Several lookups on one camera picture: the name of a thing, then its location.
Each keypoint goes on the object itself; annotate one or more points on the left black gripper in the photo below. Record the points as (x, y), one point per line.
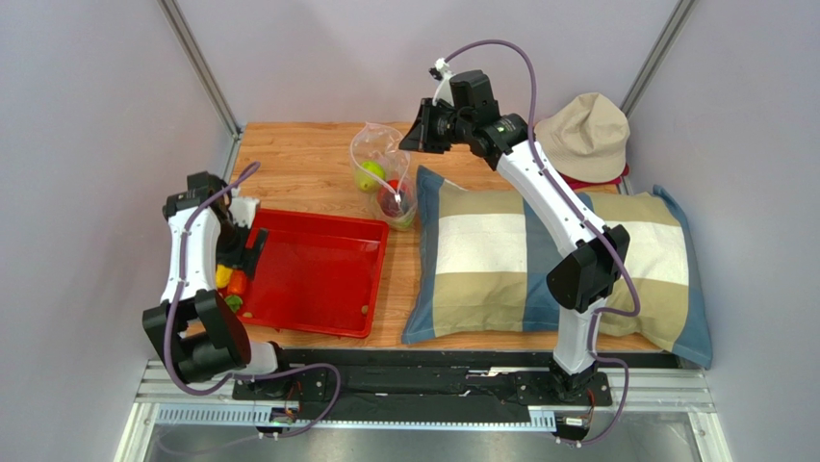
(243, 257)

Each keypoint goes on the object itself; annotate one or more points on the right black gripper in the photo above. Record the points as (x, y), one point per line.
(422, 128)

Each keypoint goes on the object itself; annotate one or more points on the orange carrot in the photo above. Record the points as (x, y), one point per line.
(238, 283)

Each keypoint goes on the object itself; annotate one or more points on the yellow mango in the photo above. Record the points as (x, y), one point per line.
(223, 276)

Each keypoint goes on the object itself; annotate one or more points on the clear zip top bag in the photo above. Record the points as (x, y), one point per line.
(379, 143)

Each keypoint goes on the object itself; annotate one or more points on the red yellow apple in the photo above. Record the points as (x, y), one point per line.
(396, 191)

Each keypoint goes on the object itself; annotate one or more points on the green apple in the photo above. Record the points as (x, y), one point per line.
(369, 176)

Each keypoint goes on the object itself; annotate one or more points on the dark purple mangosteen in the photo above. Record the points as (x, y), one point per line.
(390, 206)

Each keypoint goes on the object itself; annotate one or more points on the white green cauliflower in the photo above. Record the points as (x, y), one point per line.
(404, 222)

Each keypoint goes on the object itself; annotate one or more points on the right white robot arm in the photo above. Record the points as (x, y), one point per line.
(593, 253)

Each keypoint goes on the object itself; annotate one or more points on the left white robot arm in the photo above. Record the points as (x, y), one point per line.
(194, 331)

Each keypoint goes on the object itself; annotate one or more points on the red plastic tray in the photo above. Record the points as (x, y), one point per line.
(315, 273)

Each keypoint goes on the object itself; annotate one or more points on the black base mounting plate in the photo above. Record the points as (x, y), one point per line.
(422, 386)

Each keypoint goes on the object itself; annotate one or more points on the plaid blue beige pillow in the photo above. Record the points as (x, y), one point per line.
(485, 258)

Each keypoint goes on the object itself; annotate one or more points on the red folded cloth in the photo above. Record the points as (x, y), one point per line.
(576, 184)

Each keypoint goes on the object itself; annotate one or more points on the beige bucket hat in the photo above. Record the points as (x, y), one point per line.
(587, 139)

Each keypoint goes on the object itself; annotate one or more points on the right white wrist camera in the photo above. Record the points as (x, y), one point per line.
(442, 73)

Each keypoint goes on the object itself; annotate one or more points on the aluminium frame rail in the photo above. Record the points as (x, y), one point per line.
(663, 411)

